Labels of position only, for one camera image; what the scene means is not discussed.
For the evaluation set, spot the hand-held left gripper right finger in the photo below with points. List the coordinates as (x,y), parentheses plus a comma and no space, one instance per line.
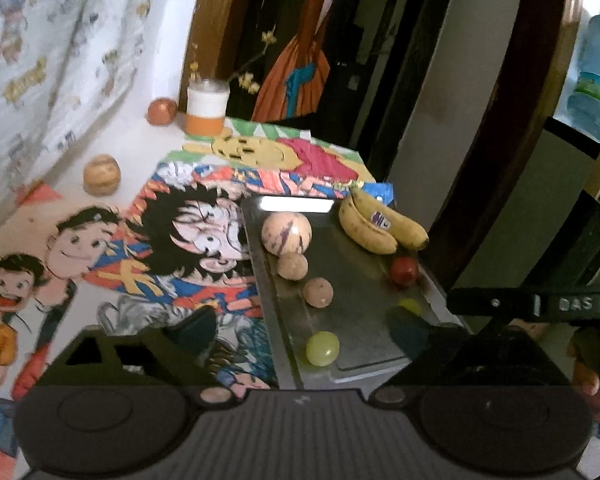
(405,331)

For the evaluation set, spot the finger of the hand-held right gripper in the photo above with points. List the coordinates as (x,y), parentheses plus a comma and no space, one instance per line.
(485,303)

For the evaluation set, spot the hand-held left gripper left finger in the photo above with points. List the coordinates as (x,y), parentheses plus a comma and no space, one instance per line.
(201,328)

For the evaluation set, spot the green grape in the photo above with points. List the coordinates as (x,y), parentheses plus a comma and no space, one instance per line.
(322,348)
(410,305)

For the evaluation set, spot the red cherry tomato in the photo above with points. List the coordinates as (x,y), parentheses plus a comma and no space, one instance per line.
(404,270)

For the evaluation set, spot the metal tray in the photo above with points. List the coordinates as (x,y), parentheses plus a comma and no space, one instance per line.
(360,285)

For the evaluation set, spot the small brown longan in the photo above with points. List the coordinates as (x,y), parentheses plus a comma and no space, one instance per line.
(292,265)
(317,292)

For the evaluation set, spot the yellow banana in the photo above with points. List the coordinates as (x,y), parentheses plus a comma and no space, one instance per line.
(362,233)
(410,233)

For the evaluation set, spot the pale purple striped pepino melon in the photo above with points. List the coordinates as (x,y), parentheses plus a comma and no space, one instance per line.
(286,233)

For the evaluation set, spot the person's right hand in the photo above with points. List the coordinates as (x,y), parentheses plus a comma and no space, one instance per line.
(589,375)

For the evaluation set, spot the colourful cartoon printed mat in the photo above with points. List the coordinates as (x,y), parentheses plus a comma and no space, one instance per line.
(80,260)

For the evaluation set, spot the tan striped round fruit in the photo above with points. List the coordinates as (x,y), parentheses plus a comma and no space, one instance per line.
(101,175)

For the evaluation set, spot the reddish brown round fruit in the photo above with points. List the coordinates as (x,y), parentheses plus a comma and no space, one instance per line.
(161,111)

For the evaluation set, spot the white and orange cup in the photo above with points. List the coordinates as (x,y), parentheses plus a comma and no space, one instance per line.
(207,105)

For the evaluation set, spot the blue water bottle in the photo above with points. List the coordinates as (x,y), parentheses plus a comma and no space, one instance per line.
(595,70)

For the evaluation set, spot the twig with yellow flowers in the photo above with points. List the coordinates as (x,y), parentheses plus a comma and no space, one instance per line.
(250,83)

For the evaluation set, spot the white cartoon printed cloth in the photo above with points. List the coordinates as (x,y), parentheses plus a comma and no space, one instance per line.
(55,85)

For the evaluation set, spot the dark curved wooden frame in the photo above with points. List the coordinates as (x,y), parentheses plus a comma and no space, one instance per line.
(530,135)

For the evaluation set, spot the wall poster orange dress figure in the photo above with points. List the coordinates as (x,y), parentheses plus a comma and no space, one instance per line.
(300,75)

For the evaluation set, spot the brown wooden frame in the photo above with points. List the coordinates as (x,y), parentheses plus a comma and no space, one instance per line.
(215,20)

